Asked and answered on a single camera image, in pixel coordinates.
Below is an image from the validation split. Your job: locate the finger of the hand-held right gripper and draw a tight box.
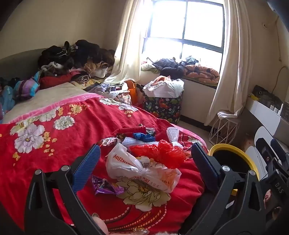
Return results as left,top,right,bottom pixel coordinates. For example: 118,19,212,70
255,137,277,163
270,138,289,160

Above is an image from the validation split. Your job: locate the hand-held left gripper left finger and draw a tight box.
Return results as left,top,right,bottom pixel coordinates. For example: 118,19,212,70
24,144,101,235

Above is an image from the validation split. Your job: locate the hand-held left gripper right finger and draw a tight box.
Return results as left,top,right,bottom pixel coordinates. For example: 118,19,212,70
191,142,267,235

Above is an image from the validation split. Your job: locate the yellow rimmed bin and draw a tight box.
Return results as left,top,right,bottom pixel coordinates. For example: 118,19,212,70
208,143,260,197

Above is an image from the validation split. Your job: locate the white plastic bag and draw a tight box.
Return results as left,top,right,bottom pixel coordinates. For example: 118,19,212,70
106,143,182,193

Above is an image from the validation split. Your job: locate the red plastic bag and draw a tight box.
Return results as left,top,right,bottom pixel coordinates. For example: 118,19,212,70
130,140,186,169

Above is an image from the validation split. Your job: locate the red cylindrical snack can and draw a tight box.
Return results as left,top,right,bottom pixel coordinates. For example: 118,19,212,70
117,126,148,137

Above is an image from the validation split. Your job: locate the blue plastic piece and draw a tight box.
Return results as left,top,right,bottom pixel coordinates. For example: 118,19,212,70
133,132,156,143

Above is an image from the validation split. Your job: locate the person's right hand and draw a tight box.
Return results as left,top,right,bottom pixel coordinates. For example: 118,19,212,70
264,189,282,217

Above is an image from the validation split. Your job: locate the person's left hand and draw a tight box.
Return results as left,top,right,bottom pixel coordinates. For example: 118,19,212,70
91,212,150,235

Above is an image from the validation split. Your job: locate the cardboard box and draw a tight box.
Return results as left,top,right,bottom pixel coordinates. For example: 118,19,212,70
240,136,254,152

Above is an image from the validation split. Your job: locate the purple snack wrapper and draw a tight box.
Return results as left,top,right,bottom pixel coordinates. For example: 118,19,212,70
91,175,124,196

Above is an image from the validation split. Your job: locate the red floral blanket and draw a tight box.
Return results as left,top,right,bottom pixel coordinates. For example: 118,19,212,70
0,94,211,235

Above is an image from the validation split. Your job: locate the white vanity desk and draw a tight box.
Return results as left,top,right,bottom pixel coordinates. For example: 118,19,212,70
245,95,289,136

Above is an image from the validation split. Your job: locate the white plastic brush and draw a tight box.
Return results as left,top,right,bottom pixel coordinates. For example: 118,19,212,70
166,127,184,148

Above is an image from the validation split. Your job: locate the dark bag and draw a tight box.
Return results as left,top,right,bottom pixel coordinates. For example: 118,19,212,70
252,85,282,109

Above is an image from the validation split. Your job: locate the white pleated paper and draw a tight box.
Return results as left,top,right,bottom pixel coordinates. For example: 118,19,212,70
122,137,147,148

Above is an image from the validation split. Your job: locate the dinosaur print laundry basket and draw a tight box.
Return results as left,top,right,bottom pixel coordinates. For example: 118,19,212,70
143,89,184,124

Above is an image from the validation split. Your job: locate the beige sheet with pink border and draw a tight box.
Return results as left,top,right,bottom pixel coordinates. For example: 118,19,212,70
2,81,104,123

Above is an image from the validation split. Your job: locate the lavender clothes heap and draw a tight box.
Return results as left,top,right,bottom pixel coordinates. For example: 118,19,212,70
85,82,131,104

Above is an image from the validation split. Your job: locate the white clothes heap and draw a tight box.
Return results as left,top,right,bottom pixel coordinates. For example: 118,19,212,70
143,76,184,98

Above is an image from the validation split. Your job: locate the orange bag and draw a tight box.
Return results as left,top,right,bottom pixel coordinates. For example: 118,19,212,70
124,80,138,105

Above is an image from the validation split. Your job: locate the red garment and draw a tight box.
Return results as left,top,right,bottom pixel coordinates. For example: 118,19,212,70
39,73,73,89

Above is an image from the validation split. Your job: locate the cream curtain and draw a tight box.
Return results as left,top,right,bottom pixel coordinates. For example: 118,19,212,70
104,0,156,85
204,0,254,127

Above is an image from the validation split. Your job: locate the purple striped cloth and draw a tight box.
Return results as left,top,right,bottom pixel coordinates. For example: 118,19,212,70
14,72,41,97

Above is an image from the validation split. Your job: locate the blue floral cloth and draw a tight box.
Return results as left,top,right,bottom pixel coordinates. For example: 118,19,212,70
0,85,16,113

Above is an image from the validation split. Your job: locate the white pillow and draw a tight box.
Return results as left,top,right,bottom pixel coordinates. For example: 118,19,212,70
141,61,161,74

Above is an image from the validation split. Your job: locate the pile of dark clothes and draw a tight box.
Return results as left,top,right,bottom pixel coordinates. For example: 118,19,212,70
37,39,115,89

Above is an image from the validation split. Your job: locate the grey headboard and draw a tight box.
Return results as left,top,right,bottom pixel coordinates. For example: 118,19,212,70
0,47,46,79

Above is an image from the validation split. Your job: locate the window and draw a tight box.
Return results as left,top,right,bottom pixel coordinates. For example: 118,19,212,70
142,0,226,59

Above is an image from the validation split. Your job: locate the white wire stand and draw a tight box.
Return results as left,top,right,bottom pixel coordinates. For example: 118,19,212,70
209,110,242,145

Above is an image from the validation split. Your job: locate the wall cable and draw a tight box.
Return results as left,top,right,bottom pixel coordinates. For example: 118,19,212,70
272,65,289,91

